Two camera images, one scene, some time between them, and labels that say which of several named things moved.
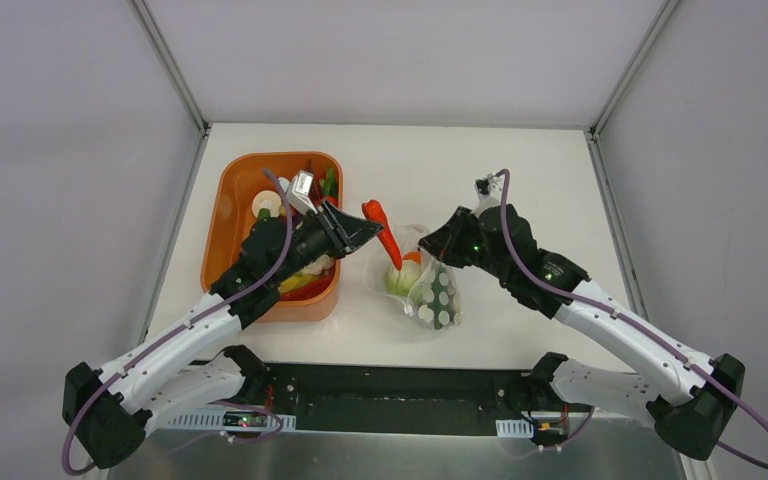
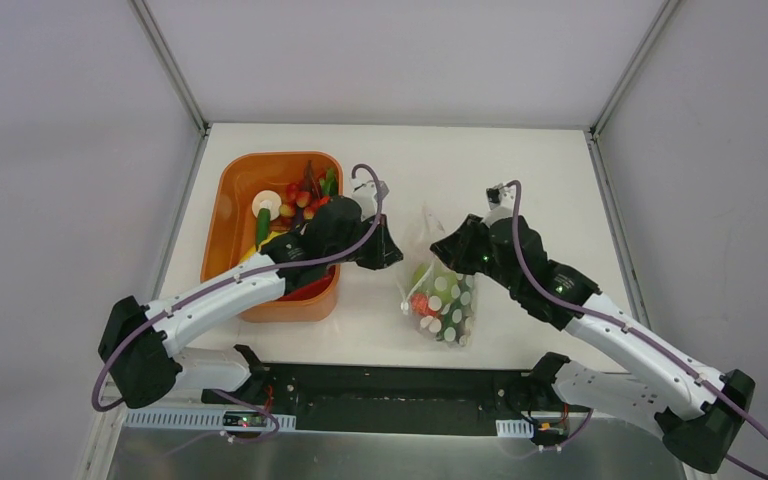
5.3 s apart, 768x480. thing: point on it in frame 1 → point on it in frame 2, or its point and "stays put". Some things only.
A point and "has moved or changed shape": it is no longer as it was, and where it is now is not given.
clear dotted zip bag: x=426 y=287 has moved or changed shape
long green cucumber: x=440 y=306 → x=457 y=311
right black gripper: x=457 y=234 stays put
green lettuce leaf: x=330 y=182 stays put
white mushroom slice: x=269 y=200 stays put
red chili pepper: x=377 y=216 has moved or changed shape
